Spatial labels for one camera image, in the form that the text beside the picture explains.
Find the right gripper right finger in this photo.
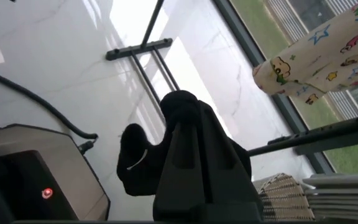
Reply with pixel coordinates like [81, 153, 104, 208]
[199, 101, 264, 223]

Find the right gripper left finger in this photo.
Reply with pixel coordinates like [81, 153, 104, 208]
[152, 102, 213, 223]

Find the black garment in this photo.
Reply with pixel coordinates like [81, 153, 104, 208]
[116, 90, 253, 197]

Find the cream printed garment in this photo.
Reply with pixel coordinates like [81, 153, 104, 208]
[252, 0, 358, 105]

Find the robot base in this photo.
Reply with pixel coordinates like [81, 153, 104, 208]
[0, 123, 111, 222]

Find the white laundry basket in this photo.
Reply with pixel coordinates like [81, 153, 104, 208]
[252, 172, 316, 222]

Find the black clothes rack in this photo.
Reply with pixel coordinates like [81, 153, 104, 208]
[105, 0, 358, 157]

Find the beige curtain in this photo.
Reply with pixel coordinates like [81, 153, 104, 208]
[301, 173, 358, 222]

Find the window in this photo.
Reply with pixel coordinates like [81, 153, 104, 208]
[213, 0, 358, 175]

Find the black cable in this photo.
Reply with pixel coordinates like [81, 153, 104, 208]
[0, 66, 99, 156]

